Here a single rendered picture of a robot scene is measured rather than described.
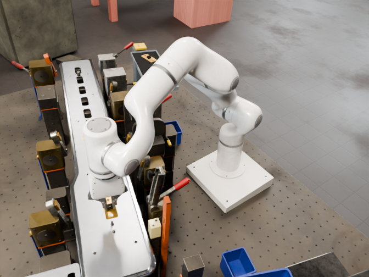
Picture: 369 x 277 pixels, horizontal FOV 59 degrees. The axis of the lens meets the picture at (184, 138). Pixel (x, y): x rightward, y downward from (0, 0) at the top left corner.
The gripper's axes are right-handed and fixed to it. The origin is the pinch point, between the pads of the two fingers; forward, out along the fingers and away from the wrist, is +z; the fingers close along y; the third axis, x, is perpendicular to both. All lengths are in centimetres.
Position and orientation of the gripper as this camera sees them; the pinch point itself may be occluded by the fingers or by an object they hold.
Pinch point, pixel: (109, 203)
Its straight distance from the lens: 107.0
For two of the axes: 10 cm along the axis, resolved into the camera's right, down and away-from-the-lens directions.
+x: 3.3, 6.4, -6.9
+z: -0.7, 7.5, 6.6
